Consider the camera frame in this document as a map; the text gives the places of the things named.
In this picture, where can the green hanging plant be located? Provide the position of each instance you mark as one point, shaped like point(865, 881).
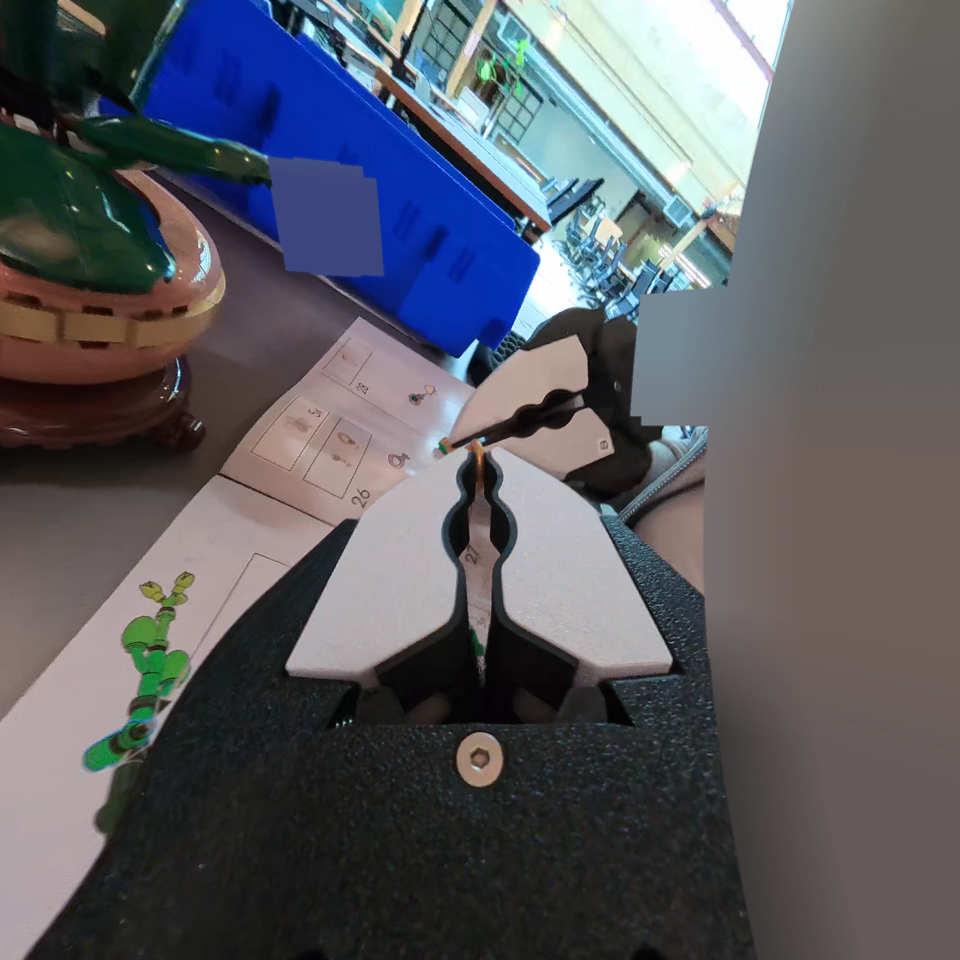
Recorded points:
point(504, 66)

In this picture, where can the person's right forearm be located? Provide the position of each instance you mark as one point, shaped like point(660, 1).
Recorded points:
point(671, 495)

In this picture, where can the toy brick potted plant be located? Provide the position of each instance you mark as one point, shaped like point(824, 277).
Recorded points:
point(90, 225)

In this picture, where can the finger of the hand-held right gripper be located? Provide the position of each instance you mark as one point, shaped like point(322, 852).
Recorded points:
point(577, 442)
point(532, 379)

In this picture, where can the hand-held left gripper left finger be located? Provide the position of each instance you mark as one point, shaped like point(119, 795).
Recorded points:
point(390, 570)

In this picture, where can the group of black chairs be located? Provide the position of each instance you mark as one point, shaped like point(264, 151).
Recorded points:
point(600, 247)

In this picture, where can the open instruction booklet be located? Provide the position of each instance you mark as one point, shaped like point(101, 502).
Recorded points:
point(225, 540)

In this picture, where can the blue plastic bin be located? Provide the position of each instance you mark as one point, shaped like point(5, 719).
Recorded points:
point(390, 135)

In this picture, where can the small green white brick piece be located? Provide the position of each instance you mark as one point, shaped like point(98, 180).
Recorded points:
point(445, 448)

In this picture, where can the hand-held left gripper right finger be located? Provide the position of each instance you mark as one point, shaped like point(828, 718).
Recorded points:
point(570, 577)

